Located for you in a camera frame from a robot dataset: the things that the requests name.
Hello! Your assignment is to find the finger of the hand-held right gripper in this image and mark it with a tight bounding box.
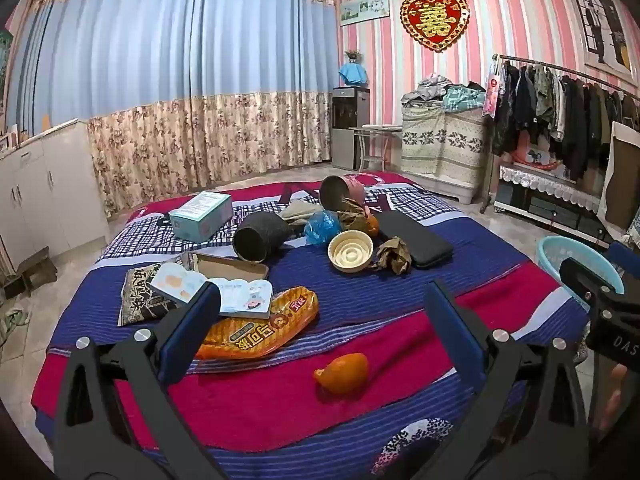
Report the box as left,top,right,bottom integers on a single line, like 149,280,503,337
559,256,628,313
606,240,640,282

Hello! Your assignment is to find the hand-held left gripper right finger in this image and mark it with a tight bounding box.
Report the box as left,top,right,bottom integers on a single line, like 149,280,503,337
422,280,591,480

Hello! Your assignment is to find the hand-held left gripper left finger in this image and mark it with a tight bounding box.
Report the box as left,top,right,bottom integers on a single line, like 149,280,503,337
52,282,223,480

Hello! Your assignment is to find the light blue plastic basket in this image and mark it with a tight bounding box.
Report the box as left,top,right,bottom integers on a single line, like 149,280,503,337
535,235,626,311

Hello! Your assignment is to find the black white snack packet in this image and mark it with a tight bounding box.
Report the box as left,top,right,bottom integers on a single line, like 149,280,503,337
118,263,176,327

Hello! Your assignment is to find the white illustrated booklet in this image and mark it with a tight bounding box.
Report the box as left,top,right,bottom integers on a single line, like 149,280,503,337
149,263,274,319

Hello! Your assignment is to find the orange snack bag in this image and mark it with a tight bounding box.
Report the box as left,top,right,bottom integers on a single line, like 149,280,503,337
194,286,320,361

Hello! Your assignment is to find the brown paper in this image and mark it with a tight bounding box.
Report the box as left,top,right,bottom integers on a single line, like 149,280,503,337
370,236,412,276

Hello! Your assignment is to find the orange fruit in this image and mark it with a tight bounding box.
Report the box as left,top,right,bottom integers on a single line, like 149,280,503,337
313,352,370,395

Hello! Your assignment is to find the dark grey cup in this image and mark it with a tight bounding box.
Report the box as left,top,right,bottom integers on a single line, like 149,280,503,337
232,211,294,263

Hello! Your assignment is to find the cream ridged bowl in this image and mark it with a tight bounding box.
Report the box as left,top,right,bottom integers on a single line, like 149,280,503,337
327,230,375,274

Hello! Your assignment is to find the brown cloth garment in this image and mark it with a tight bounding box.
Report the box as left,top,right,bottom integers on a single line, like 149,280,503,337
337,198,372,232

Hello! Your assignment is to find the khaki paper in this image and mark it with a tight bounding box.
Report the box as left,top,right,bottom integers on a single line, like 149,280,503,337
278,199,323,226

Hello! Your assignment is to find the blue plastic bag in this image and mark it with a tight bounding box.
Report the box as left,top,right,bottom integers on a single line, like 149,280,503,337
304,209,342,246

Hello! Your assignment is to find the person's right hand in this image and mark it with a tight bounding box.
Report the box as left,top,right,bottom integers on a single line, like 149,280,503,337
597,360,632,431

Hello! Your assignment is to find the striped blue red blanket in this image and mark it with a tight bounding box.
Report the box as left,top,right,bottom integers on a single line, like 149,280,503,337
30,170,591,480

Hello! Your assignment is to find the brown phone case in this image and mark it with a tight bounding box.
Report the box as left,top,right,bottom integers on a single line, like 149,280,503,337
189,252,269,282

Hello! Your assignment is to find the low television stand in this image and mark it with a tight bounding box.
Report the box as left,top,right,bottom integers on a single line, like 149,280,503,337
492,164,616,246

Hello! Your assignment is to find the white lace cloth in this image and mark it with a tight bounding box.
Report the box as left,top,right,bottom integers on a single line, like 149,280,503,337
499,164,603,211

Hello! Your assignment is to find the black leather wallet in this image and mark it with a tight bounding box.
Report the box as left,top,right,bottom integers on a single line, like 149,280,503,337
378,210,454,269

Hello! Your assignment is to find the teal cardboard box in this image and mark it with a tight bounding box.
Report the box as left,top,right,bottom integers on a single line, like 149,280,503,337
169,191,234,242

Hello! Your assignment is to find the metal clothes rack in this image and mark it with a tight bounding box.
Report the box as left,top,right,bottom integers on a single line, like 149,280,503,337
479,53,640,215

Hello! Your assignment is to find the row of hanging clothes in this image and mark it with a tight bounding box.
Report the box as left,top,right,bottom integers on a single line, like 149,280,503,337
492,60,640,183

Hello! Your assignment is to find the small wooden stool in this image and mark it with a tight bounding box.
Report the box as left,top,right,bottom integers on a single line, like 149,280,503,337
2,254,58,301

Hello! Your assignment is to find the pink mug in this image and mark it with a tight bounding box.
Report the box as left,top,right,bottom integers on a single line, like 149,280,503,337
319,172,382,212

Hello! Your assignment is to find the green cloth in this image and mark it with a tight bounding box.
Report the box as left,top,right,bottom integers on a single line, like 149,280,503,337
0,306,26,343

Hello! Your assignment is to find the patterned cloth covered cabinet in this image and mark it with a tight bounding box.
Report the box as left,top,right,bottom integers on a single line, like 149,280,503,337
400,105,493,205

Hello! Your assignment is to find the white cabinet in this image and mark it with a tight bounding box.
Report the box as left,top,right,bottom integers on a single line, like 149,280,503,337
0,119,111,273

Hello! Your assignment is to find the pink hanging bag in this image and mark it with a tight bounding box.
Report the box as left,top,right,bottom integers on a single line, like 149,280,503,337
481,59,507,120

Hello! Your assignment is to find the teal plaid cloth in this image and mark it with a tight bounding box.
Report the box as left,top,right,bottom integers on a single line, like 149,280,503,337
442,85,487,112

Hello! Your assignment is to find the grey water dispenser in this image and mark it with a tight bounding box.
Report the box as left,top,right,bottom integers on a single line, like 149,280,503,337
331,87,372,171

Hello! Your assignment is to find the small metal table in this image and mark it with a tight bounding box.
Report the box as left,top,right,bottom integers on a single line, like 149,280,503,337
348,124,403,172

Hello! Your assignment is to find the grey clothes pile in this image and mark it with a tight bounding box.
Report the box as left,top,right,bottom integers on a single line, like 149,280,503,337
404,73,453,108

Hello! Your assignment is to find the blue floral curtain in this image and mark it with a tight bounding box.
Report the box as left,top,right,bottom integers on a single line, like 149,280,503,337
5,0,337,218

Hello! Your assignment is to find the blue cloth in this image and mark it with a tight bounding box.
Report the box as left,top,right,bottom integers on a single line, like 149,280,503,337
338,62,370,86

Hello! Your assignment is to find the brown board white frame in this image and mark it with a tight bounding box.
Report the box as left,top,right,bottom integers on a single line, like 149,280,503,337
597,120,640,248

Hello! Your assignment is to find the wall poster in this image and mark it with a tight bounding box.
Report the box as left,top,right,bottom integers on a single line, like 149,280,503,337
570,0,633,81

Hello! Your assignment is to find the red heart wall decoration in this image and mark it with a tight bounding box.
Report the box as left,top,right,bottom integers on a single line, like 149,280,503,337
399,0,472,53

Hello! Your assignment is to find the long wall picture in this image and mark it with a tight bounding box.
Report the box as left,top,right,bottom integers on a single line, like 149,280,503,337
340,0,391,27

